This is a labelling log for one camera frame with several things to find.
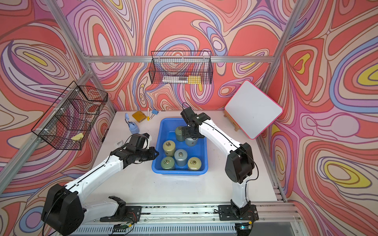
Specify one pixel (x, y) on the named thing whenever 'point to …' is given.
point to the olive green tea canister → (169, 147)
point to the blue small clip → (154, 112)
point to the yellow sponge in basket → (78, 137)
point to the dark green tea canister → (178, 133)
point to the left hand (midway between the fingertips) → (159, 153)
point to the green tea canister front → (167, 162)
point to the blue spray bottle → (133, 127)
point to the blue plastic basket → (167, 132)
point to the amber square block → (139, 116)
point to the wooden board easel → (237, 128)
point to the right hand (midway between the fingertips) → (192, 138)
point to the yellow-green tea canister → (194, 163)
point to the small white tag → (119, 144)
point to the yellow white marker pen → (148, 116)
